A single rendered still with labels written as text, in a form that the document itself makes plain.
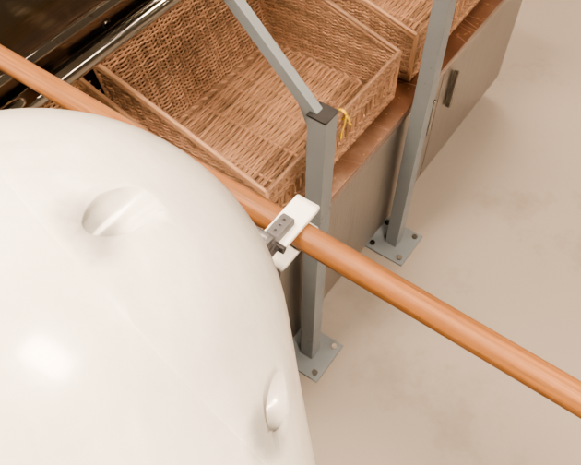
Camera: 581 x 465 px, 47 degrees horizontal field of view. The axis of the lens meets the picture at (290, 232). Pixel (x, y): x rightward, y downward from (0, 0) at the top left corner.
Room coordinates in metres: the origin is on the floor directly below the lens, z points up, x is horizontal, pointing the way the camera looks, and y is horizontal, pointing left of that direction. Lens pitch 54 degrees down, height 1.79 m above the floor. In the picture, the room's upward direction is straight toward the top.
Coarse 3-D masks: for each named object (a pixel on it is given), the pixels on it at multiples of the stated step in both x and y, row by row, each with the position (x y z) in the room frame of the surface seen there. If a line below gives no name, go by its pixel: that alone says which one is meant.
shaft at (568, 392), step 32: (0, 64) 0.69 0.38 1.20; (32, 64) 0.69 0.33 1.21; (64, 96) 0.63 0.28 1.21; (320, 256) 0.39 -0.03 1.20; (352, 256) 0.39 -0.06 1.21; (384, 288) 0.35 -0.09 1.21; (416, 288) 0.35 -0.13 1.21; (448, 320) 0.31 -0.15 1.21; (480, 352) 0.28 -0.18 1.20; (512, 352) 0.28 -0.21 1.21; (544, 384) 0.25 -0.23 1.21; (576, 384) 0.25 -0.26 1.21
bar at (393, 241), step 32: (160, 0) 0.88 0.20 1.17; (224, 0) 0.97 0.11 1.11; (448, 0) 1.23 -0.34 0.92; (128, 32) 0.81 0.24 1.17; (256, 32) 0.93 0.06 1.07; (448, 32) 1.26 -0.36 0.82; (64, 64) 0.73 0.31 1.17; (96, 64) 0.75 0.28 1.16; (288, 64) 0.91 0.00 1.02; (32, 96) 0.67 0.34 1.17; (416, 96) 1.25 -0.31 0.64; (320, 128) 0.84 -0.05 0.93; (416, 128) 1.24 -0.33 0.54; (320, 160) 0.84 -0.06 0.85; (416, 160) 1.24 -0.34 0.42; (320, 192) 0.84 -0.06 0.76; (320, 224) 0.84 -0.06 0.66; (384, 224) 1.32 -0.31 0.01; (384, 256) 1.20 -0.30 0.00; (320, 288) 0.85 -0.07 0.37; (320, 320) 0.86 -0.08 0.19; (320, 352) 0.86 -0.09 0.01
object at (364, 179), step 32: (480, 0) 1.72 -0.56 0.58; (512, 0) 1.84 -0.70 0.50; (288, 32) 1.57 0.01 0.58; (480, 32) 1.64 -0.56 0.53; (448, 64) 1.45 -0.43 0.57; (480, 64) 1.72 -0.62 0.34; (448, 96) 1.50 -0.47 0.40; (480, 96) 1.82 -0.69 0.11; (384, 128) 1.19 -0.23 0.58; (448, 128) 1.59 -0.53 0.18; (352, 160) 1.09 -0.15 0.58; (384, 160) 1.20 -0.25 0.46; (352, 192) 1.07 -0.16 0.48; (384, 192) 1.23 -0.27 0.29; (352, 224) 1.09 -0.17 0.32; (288, 288) 0.84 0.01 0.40
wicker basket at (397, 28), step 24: (336, 0) 1.50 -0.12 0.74; (360, 0) 1.46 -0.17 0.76; (384, 0) 1.71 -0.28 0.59; (408, 0) 1.71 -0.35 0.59; (432, 0) 1.71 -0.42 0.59; (384, 24) 1.42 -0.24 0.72; (408, 24) 1.60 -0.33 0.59; (456, 24) 1.59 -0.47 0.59; (408, 48) 1.38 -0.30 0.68; (408, 72) 1.37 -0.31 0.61
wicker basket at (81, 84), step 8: (80, 80) 1.07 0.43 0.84; (80, 88) 1.08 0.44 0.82; (88, 88) 1.06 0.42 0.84; (96, 96) 1.05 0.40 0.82; (104, 96) 1.04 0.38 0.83; (48, 104) 1.02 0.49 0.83; (56, 104) 1.03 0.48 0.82; (104, 104) 1.04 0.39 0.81; (112, 104) 1.02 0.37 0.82; (120, 112) 1.01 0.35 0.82; (136, 120) 0.99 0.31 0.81
